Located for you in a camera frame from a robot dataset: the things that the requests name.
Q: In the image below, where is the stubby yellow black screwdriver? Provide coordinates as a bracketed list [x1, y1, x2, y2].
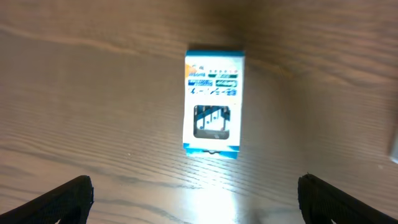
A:
[389, 124, 398, 164]

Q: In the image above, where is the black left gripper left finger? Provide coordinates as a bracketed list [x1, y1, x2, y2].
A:
[1, 175, 94, 224]

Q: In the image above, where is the white blue small box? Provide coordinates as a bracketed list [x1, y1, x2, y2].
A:
[182, 50, 245, 159]

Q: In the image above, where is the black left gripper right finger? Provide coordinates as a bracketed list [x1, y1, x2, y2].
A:
[298, 174, 397, 224]

